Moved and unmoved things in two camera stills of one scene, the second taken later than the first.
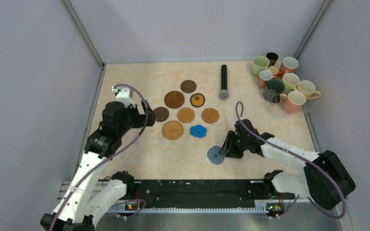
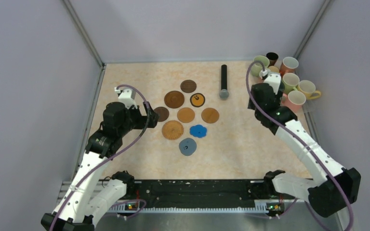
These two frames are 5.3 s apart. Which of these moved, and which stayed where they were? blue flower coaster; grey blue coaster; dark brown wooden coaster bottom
Moved: grey blue coaster
Stayed: dark brown wooden coaster bottom; blue flower coaster
